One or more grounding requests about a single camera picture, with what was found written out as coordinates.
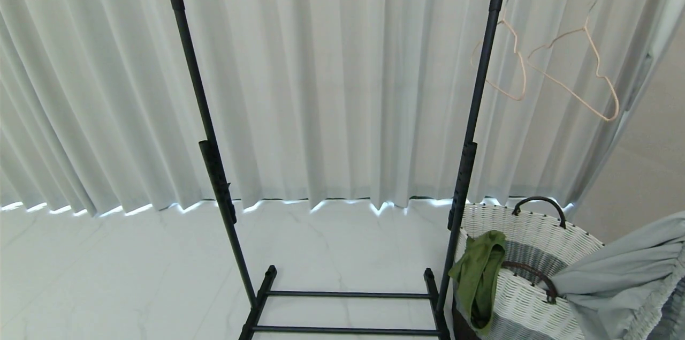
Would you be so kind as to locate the pale grey shorts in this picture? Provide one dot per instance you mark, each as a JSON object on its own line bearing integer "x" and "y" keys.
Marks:
{"x": 615, "y": 281}

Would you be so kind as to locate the white laundry basket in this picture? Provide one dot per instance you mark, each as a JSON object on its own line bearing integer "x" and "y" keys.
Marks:
{"x": 530, "y": 222}

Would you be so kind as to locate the white curtain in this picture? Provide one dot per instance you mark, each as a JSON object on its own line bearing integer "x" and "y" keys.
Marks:
{"x": 321, "y": 88}

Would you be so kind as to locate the pink clothes hanger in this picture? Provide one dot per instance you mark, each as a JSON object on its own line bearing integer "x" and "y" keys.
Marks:
{"x": 517, "y": 51}
{"x": 616, "y": 102}

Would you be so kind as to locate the green long-sleeved shirt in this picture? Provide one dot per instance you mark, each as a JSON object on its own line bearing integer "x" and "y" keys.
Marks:
{"x": 476, "y": 270}

